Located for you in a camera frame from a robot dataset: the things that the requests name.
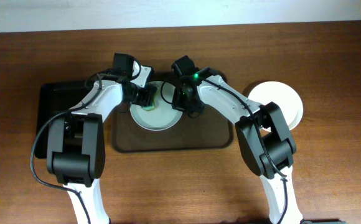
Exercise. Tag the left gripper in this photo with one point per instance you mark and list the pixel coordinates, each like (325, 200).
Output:
(147, 97)

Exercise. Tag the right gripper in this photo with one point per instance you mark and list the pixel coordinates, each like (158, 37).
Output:
(178, 104)

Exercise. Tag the white plate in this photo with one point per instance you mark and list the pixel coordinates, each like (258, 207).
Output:
(162, 116)
(284, 96)

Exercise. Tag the green dish sponge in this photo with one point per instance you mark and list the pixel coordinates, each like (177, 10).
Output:
(151, 106)

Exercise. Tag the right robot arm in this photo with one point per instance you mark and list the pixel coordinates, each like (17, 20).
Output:
(266, 144)

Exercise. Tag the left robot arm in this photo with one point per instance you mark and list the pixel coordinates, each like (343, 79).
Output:
(78, 168)

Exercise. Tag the brown plastic serving tray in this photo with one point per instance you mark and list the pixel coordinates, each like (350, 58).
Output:
(209, 130)

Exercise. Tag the black rectangular sponge tray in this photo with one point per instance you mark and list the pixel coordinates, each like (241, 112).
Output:
(54, 98)

